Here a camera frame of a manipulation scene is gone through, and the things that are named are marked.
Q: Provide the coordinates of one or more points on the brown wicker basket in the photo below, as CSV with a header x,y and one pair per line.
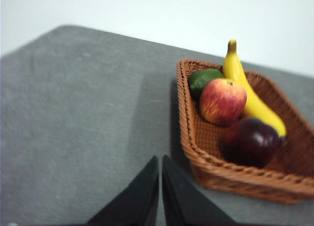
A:
x,y
245,182

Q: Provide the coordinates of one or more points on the yellow banana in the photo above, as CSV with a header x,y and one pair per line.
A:
x,y
235,69

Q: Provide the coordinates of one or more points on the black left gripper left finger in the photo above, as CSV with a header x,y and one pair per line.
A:
x,y
137,201

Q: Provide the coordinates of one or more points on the red yellow apple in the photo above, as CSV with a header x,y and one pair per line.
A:
x,y
222,102

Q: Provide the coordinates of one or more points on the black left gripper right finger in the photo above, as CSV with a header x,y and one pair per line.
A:
x,y
181,204

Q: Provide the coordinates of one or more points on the dark red plum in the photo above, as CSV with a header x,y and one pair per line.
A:
x,y
252,142

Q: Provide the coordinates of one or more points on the green avocado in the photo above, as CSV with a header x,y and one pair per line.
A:
x,y
200,82

